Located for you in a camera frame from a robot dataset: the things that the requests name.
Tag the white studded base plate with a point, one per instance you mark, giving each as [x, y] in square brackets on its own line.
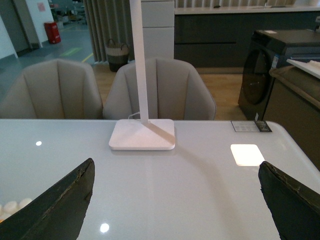
[12, 207]

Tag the woven basket with handles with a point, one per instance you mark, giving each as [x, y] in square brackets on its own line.
[117, 54]

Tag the dark washing machine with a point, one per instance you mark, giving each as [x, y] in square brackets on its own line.
[270, 49]

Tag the red bin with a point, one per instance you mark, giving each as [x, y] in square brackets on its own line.
[52, 32]

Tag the grey curtain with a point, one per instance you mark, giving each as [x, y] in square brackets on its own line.
[108, 19]

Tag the dark kitchen counter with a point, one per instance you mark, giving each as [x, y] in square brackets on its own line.
[220, 37]

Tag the beige left chair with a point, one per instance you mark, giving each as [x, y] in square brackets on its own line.
[54, 89]

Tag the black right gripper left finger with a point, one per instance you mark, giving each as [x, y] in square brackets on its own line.
[58, 213]

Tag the beige right chair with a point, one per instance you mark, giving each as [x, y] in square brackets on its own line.
[175, 91]

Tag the white desk lamp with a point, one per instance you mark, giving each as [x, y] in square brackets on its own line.
[142, 134]

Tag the beige chair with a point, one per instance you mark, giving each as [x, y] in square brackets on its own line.
[54, 89]
[175, 91]

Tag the white cabinet column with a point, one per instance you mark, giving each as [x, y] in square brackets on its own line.
[158, 23]

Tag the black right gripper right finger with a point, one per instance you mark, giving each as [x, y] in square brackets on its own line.
[294, 207]

